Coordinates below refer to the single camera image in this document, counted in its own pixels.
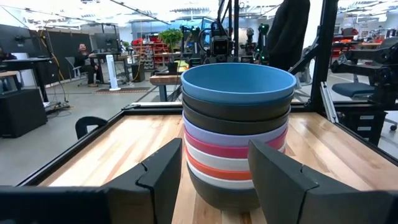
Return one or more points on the black partition panel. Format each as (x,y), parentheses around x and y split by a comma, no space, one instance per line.
(65,46)

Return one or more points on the white bowl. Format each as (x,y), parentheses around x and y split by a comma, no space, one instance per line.
(224,183)
(217,162)

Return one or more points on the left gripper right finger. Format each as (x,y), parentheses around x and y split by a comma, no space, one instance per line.
(280,186)

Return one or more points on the black desk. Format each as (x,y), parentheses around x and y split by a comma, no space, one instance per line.
(25,59)

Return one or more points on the black computer monitor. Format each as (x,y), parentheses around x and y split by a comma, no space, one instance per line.
(107,42)
(17,39)

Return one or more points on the silver aluminium bar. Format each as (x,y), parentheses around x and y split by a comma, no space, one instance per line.
(329,102)

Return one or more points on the black hanging cloth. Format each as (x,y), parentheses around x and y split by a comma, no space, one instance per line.
(287,31)

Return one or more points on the blue bowl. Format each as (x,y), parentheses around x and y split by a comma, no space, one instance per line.
(236,84)

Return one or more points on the blue office chair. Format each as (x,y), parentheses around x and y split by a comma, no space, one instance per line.
(351,89)

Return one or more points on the white tower fan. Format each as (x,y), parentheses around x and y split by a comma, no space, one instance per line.
(112,71)

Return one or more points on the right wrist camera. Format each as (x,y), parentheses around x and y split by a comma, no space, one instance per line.
(221,46)

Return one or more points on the green potted plant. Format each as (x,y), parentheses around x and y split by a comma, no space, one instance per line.
(171,37)

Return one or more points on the person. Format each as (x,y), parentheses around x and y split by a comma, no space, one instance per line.
(85,59)

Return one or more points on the red storage shelf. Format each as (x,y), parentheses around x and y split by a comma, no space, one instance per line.
(155,49)

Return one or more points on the coral red bowl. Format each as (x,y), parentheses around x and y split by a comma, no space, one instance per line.
(217,174)

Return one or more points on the black drawer cabinet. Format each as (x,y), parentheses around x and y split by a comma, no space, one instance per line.
(363,124)

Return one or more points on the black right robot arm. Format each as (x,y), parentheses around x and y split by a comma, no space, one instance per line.
(262,40)

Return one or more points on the magenta bowl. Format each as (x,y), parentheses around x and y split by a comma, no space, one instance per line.
(217,151)

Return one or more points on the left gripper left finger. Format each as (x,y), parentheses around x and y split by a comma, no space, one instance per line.
(155,186)

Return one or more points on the black bowl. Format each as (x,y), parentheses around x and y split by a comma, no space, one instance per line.
(233,127)
(217,197)
(236,112)

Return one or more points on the wooden bench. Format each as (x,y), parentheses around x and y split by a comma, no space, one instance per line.
(164,79)

